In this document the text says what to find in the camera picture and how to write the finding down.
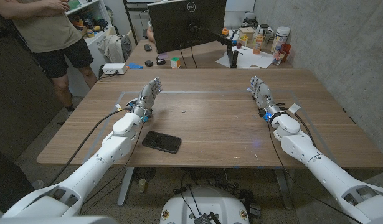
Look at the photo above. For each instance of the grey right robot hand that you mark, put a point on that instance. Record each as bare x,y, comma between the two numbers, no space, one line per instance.
263,95

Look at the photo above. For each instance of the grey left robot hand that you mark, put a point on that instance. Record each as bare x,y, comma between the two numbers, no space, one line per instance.
146,97

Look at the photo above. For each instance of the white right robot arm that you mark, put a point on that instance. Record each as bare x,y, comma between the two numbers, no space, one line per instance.
322,168

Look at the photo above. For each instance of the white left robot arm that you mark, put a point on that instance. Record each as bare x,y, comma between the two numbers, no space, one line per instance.
94,161

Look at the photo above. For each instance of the flat blue item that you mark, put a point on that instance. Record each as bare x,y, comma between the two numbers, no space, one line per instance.
135,66

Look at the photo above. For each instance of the small black object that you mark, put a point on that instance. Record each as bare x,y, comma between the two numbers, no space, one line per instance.
149,63

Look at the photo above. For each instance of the white paper sheets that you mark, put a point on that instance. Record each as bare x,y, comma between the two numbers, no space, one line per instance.
250,59

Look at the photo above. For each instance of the small black gadget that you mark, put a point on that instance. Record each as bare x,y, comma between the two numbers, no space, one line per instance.
160,61

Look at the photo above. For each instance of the clear drinking glass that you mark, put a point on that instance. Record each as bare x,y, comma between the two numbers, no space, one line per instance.
277,57

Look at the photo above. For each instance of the white power box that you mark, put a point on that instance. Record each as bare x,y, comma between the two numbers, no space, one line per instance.
114,68

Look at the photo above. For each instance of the colourful puzzle cube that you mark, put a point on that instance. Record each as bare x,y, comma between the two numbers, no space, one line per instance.
175,63

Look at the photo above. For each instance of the black smartphone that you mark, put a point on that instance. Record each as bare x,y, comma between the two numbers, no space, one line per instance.
161,142

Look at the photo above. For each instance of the black computer mouse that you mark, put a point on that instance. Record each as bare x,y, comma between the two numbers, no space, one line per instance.
147,47

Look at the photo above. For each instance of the red cup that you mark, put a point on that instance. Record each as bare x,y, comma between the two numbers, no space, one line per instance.
286,49

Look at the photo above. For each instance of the orange bottle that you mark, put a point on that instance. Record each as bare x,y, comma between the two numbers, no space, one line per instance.
258,43

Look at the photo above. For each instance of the grey jacket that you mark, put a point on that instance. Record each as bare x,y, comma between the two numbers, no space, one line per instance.
115,48

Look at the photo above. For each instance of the white canister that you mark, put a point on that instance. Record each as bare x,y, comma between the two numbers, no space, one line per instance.
280,39

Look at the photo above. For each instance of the small cardboard box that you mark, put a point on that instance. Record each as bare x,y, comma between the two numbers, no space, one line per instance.
247,33

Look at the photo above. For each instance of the small orange object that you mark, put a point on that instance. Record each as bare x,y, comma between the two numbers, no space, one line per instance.
225,31

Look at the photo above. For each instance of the black floor fan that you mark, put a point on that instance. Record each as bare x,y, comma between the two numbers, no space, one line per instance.
144,174

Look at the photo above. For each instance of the black Dell monitor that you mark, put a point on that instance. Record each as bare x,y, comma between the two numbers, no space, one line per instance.
178,25

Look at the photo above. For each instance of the white shelf unit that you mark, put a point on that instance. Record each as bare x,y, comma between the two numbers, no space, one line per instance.
91,40

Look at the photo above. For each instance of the grey table leg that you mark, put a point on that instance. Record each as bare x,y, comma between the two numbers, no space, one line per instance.
284,186
125,186

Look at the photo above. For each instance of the standing person in beige shirt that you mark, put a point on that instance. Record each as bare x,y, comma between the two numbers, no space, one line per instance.
45,28

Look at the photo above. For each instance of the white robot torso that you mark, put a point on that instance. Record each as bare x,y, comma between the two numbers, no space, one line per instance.
206,205

